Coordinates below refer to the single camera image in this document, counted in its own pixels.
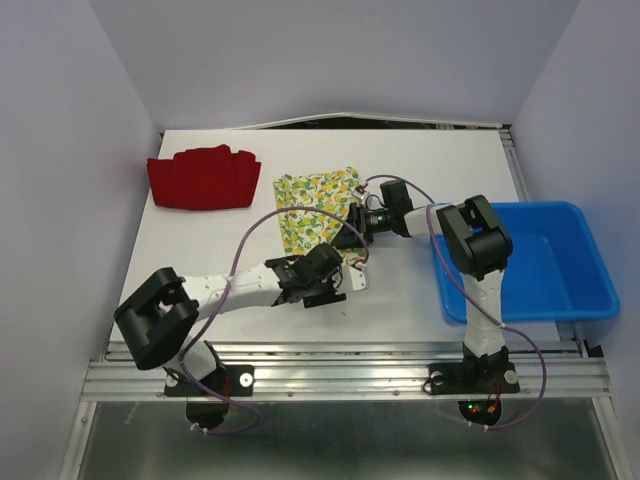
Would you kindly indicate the red folded skirt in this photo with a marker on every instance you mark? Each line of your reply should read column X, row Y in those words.
column 204, row 179

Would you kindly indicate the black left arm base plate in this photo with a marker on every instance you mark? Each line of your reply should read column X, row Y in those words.
column 229, row 380

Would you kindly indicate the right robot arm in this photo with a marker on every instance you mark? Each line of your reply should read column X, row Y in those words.
column 479, row 247

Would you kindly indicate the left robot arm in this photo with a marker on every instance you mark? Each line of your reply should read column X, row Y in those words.
column 156, row 319

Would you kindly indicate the aluminium front rail frame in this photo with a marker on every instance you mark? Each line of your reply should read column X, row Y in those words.
column 354, row 371

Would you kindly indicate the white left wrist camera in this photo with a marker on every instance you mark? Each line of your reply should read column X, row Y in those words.
column 355, row 278

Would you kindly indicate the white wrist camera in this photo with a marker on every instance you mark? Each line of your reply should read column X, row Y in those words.
column 355, row 278
column 361, row 196

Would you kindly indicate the lemon print skirt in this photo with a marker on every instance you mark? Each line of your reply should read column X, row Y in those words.
column 315, row 206

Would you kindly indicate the blue plastic bin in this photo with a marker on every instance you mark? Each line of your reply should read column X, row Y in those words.
column 556, row 272

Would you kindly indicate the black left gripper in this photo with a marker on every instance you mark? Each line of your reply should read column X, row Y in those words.
column 329, row 294

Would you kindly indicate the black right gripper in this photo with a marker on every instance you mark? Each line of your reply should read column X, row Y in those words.
column 357, row 219

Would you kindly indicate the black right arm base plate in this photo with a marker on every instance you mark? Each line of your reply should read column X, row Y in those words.
column 470, row 379

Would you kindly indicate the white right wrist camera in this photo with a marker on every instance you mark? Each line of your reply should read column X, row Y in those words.
column 361, row 196

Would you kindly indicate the aluminium right side rail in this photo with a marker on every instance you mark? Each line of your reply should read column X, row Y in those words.
column 514, row 164

